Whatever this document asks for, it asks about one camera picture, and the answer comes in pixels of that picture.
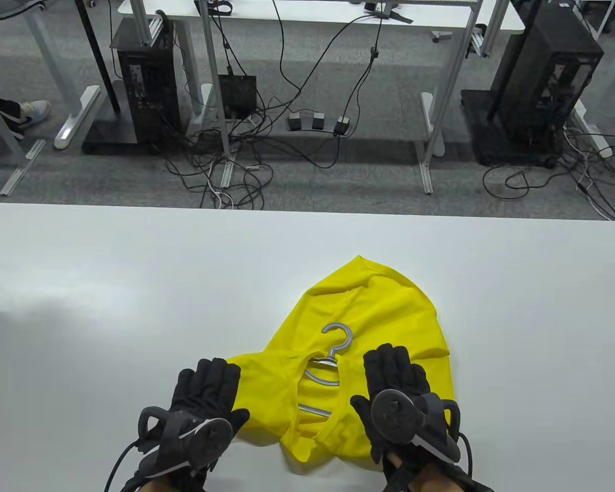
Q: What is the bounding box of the person's right hand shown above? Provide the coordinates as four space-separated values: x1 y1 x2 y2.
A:
350 344 473 485

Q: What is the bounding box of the person's left hand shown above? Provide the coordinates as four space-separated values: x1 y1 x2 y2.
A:
128 358 251 485

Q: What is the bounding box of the gray hanger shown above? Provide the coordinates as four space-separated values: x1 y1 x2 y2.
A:
297 323 353 418

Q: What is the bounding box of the yellow t-shirt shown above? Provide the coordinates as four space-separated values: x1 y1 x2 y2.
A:
227 255 450 461

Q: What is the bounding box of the person's left forearm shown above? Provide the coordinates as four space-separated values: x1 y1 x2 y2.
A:
143 478 206 492

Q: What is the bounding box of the person's right forearm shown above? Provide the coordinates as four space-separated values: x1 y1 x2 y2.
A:
413 474 472 492

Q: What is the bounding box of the black round hand tracker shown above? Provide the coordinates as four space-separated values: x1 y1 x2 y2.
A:
137 406 234 469
370 389 462 464

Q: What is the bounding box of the small black box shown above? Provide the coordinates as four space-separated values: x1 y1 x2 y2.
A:
218 75 257 117

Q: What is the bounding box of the black computer tower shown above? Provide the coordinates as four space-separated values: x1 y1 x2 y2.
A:
487 0 604 154
110 18 181 144

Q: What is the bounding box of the white desk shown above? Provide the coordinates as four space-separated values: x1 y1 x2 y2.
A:
0 0 101 150
118 0 526 157

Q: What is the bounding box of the black pole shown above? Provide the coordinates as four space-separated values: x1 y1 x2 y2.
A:
76 0 121 114

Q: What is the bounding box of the black glove cable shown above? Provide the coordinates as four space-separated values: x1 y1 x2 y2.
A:
443 400 475 477
104 438 149 492

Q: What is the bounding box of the tangle of black cables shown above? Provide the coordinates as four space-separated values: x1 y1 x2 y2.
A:
159 95 339 211
482 126 615 222

